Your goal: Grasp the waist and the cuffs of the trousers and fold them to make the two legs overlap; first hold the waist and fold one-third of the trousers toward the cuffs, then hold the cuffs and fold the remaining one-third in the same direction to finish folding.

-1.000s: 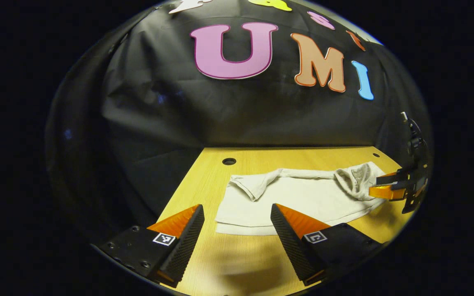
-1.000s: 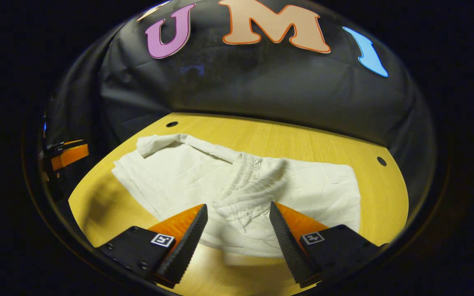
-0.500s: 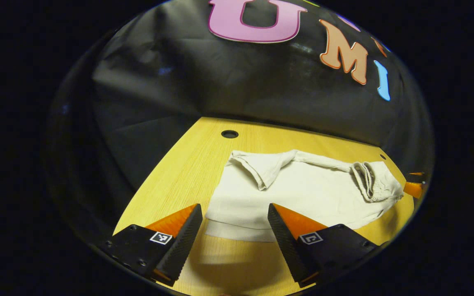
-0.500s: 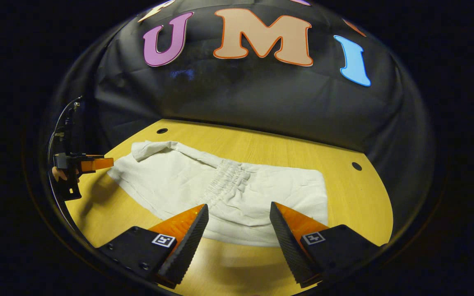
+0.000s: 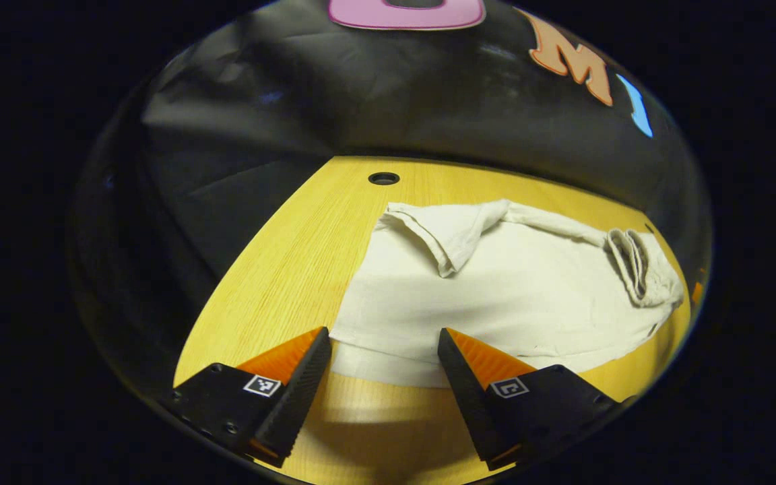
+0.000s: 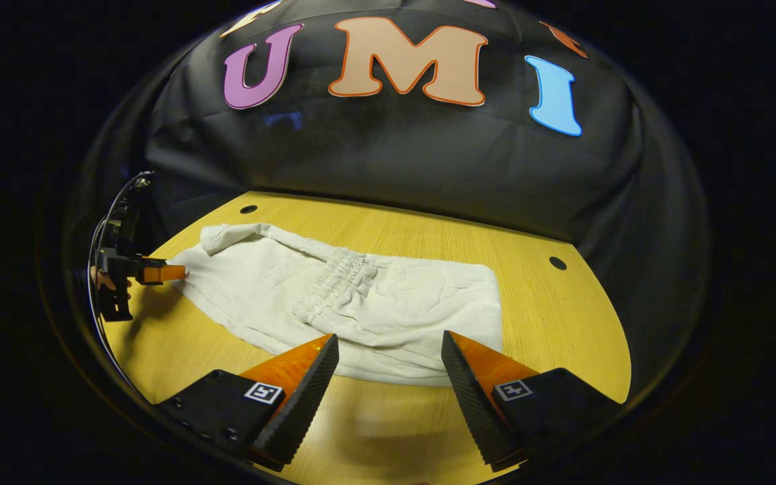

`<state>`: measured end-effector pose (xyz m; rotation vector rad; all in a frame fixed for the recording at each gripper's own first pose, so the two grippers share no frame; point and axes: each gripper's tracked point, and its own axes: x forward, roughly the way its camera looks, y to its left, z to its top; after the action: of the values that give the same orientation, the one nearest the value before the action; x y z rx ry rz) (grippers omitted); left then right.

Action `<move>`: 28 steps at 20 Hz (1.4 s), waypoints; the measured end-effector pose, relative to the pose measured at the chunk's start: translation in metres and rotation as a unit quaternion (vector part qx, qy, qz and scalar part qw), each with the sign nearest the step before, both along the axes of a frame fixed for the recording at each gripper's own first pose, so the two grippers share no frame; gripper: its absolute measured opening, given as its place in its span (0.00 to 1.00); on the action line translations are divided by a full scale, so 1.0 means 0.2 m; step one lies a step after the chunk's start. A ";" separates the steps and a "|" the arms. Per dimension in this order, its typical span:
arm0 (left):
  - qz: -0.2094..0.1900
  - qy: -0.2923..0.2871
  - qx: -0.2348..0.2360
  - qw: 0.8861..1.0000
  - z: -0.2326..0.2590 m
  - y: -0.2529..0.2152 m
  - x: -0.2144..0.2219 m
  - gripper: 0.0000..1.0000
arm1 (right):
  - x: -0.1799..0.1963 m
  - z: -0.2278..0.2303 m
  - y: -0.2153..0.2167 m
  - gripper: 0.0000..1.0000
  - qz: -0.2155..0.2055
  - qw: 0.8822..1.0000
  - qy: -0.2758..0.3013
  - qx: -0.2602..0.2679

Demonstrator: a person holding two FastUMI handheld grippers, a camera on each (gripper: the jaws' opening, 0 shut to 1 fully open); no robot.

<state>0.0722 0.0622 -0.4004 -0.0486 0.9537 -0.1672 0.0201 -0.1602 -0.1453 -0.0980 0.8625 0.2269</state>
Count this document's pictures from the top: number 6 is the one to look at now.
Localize black backdrop cloth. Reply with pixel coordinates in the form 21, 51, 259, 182
85, 0, 710, 401

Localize white jeans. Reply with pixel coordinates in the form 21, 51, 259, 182
168, 223, 504, 389

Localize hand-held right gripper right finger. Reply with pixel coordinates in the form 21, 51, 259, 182
441, 329, 622, 473

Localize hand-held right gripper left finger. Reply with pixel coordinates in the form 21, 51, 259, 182
159, 333, 340, 473

